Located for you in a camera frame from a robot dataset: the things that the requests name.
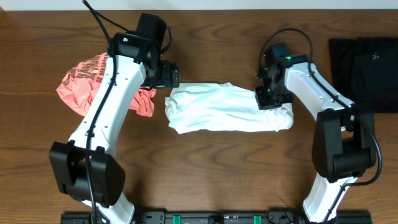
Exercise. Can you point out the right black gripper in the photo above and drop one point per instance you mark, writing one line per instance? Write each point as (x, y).
(263, 104)

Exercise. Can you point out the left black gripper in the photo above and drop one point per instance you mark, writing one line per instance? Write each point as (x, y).
(169, 78)

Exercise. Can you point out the white t-shirt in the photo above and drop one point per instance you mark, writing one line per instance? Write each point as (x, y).
(222, 107)

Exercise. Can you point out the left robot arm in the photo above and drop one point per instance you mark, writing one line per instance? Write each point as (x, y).
(84, 167)

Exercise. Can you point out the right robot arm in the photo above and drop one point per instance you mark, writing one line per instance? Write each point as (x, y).
(344, 144)

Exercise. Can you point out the black fabric container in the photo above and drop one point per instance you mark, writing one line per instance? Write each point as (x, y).
(365, 71)

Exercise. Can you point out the pink printed t-shirt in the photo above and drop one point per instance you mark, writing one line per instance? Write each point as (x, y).
(81, 84)

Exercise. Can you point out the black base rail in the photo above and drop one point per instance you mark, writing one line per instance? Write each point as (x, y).
(274, 216)

